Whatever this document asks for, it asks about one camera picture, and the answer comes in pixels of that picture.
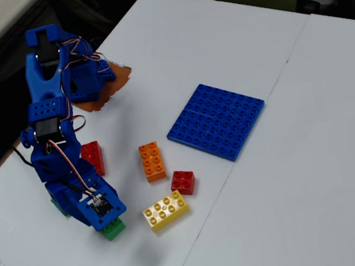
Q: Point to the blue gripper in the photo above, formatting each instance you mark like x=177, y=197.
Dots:
x=61, y=198

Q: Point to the green 2x4 brick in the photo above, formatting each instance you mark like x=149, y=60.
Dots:
x=113, y=231

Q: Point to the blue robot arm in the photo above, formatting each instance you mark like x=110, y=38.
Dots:
x=46, y=107

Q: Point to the green 2x2 brick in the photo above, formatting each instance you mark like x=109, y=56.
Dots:
x=57, y=207

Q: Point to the red 2x4 brick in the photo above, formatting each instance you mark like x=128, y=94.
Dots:
x=94, y=152

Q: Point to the orange 2x4 brick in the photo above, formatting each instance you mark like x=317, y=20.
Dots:
x=151, y=160

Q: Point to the yellow 2x4 brick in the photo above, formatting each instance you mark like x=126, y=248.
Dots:
x=164, y=210

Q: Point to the red 2x2 brick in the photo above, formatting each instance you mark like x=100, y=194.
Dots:
x=183, y=180

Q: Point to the blue 8x8 baseplate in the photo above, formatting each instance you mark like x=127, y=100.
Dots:
x=215, y=120

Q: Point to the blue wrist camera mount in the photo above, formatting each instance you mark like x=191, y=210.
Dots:
x=86, y=217

